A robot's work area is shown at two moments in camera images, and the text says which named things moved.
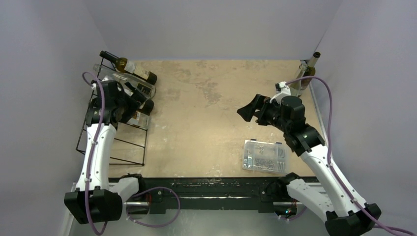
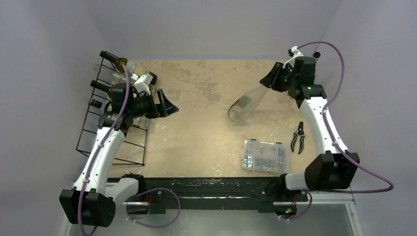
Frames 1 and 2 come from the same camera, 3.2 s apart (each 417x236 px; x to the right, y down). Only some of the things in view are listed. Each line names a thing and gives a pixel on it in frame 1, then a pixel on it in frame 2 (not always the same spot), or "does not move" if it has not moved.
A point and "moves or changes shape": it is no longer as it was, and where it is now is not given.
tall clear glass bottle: (295, 87) moves or changes shape
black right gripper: (259, 110) → (277, 76)
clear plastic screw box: (265, 156) does not move
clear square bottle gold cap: (140, 119) does not move
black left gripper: (134, 105) → (165, 108)
